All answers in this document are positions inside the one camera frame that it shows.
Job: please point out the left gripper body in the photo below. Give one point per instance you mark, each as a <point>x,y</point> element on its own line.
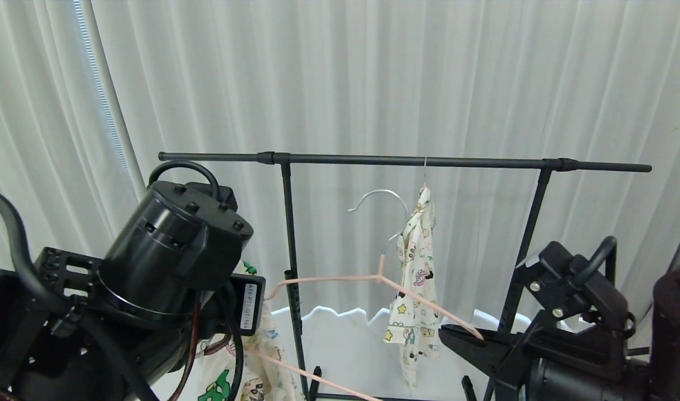
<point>253,306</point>

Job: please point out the white curtain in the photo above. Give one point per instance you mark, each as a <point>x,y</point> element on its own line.
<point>340,72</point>

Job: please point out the cream printed garment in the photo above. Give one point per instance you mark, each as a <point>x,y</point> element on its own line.
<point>267,362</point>
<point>415,312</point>

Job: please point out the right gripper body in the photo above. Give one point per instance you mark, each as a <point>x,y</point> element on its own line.
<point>573,379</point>

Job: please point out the pink clothes hanger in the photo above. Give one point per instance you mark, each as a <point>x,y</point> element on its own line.
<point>328,277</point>
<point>425,172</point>

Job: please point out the black clothes rack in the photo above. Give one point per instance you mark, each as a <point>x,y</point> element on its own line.
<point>373,160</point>

